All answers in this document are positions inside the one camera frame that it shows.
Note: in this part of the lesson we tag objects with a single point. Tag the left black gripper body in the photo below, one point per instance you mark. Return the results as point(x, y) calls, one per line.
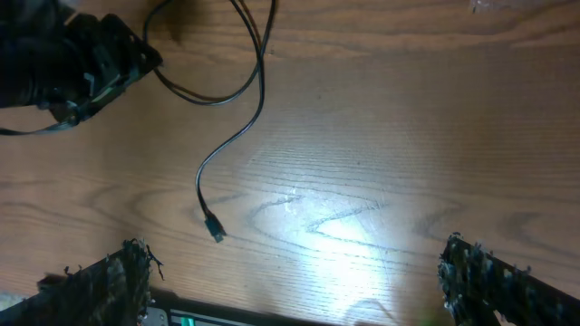
point(110, 57)

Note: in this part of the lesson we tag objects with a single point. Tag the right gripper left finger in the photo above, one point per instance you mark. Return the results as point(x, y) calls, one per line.
point(115, 291)

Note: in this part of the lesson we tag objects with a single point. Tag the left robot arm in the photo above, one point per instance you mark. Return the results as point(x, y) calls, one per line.
point(70, 64)

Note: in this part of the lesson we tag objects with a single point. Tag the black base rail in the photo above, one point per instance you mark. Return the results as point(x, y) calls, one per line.
point(168, 309)

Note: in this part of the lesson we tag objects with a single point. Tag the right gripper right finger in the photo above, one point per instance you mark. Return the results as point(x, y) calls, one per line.
point(479, 289)

